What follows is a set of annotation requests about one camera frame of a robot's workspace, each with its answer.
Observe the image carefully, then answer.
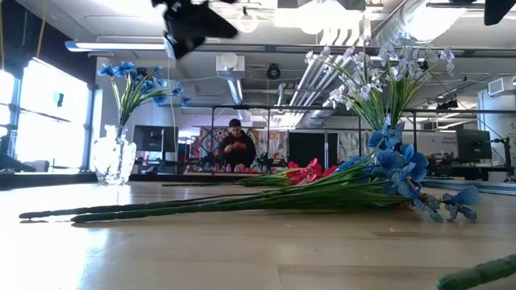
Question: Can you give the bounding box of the yellow hanging cable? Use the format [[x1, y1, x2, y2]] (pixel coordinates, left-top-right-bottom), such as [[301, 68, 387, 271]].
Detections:
[[35, 0, 49, 60]]

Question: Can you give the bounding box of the colourful patterned backdrop cloth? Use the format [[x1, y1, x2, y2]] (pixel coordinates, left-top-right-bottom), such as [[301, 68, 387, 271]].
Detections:
[[189, 126, 289, 170]]

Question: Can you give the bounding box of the long overhead frame beam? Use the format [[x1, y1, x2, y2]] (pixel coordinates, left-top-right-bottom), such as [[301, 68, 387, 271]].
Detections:
[[64, 39, 516, 57]]

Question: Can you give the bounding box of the black computer monitor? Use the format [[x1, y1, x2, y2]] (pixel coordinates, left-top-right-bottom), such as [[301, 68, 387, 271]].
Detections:
[[132, 124, 179, 153], [456, 128, 493, 160]]

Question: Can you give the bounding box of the round white ceiling lamp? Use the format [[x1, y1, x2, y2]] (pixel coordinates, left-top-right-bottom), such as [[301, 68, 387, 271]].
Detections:
[[235, 7, 259, 34]]

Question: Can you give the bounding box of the black camera tripod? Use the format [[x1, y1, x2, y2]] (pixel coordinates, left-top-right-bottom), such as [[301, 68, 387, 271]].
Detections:
[[491, 136, 516, 183]]

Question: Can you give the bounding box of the thick green flower stem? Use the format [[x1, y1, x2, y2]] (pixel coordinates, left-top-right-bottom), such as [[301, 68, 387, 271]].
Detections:
[[435, 253, 516, 290]]

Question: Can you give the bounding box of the large clear glass vase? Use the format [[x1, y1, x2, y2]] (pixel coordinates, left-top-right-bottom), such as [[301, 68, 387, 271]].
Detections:
[[91, 123, 137, 187]]

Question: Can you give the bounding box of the white artificial flowers bunch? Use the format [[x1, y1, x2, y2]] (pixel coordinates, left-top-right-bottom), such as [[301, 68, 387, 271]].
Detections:
[[289, 0, 464, 128]]

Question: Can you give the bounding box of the black cluttered desk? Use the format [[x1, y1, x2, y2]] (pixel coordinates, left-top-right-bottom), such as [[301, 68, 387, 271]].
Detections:
[[427, 152, 516, 182]]

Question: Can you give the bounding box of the black background panel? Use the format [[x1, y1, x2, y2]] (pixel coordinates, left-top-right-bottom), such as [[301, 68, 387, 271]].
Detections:
[[288, 131, 339, 168]]

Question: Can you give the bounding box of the black metal background rig frame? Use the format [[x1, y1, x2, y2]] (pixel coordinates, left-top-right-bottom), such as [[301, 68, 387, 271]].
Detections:
[[157, 102, 516, 176]]

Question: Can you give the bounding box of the person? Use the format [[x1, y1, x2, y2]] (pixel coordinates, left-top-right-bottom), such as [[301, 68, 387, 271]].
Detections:
[[217, 118, 257, 173]]

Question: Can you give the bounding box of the bright window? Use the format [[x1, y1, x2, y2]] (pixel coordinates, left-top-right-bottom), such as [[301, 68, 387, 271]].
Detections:
[[0, 58, 90, 171]]

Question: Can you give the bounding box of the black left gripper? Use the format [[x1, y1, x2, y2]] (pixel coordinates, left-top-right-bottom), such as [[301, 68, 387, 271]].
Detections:
[[151, 0, 239, 60]]

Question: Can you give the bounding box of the black table edge rail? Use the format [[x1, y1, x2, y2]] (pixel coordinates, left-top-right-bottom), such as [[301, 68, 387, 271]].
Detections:
[[0, 171, 516, 197]]

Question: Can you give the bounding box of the white wall air unit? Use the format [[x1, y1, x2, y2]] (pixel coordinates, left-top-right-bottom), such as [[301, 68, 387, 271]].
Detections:
[[487, 75, 516, 97]]

